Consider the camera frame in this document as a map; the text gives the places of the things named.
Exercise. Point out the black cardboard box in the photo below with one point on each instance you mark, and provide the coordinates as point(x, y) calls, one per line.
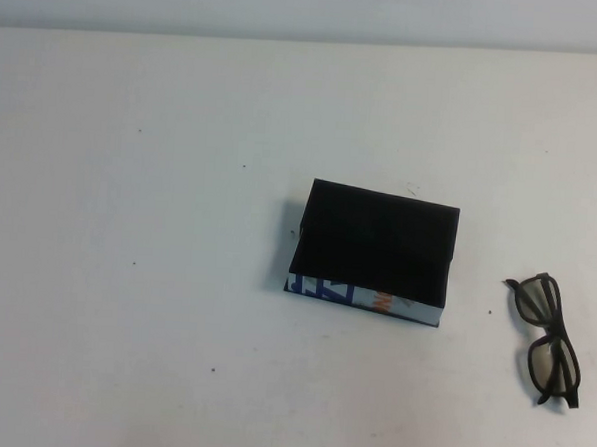
point(378, 237)

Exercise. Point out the black framed glasses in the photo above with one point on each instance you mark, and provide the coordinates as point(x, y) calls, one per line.
point(542, 299)

